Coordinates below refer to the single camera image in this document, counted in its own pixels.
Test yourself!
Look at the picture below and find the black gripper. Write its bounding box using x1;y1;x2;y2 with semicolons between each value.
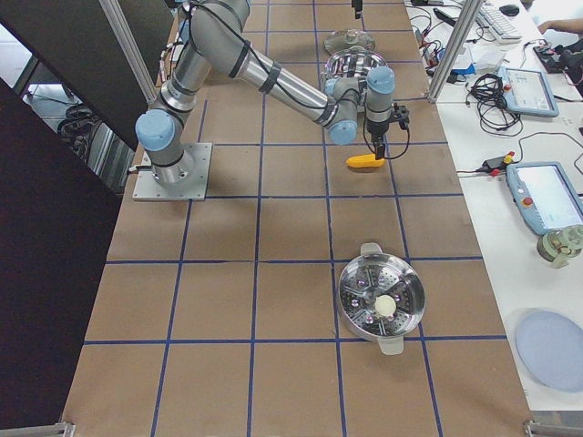
351;0;390;159

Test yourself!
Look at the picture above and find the yellow corn cob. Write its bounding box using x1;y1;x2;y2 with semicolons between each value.
345;154;386;173

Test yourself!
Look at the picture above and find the glass pot lid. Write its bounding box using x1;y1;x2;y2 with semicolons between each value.
323;29;376;54

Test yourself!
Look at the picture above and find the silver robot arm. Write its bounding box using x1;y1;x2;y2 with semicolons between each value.
135;1;397;188

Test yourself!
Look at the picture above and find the pale green electric pot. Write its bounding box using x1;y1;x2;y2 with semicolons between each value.
320;46;387;112

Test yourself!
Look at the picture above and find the steel steamer pot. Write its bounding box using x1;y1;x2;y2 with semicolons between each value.
337;242;425;356

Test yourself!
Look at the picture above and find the blue cardboard box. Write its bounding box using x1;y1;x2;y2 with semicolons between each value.
451;49;475;75

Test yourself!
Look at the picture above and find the black power adapter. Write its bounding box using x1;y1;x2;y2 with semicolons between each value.
476;157;506;175

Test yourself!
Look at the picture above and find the white keyboard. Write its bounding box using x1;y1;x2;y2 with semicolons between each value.
476;4;522;44

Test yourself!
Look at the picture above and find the far teach pendant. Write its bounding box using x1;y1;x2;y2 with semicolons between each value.
496;66;559;117

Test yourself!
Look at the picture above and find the teach pendant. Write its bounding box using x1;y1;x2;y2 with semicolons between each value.
496;66;559;117
506;161;582;236

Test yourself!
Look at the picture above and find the near teach pendant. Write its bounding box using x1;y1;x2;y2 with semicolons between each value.
506;161;582;236

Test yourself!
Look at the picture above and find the white steamed bun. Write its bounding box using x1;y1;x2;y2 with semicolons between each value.
374;295;397;318

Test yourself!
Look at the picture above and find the glass jar with lid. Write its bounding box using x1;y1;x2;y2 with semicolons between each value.
537;225;582;268

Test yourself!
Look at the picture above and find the brown paper table cover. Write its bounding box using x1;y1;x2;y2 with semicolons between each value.
63;1;529;436

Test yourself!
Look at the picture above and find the blue round plate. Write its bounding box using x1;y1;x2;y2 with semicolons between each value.
515;310;582;392

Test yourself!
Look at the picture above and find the black cable bundle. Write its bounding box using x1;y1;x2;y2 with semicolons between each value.
466;75;523;137

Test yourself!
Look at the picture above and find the aluminium frame post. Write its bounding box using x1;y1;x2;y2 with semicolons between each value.
427;0;482;103

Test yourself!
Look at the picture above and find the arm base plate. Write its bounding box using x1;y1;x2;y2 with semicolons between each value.
132;142;213;201

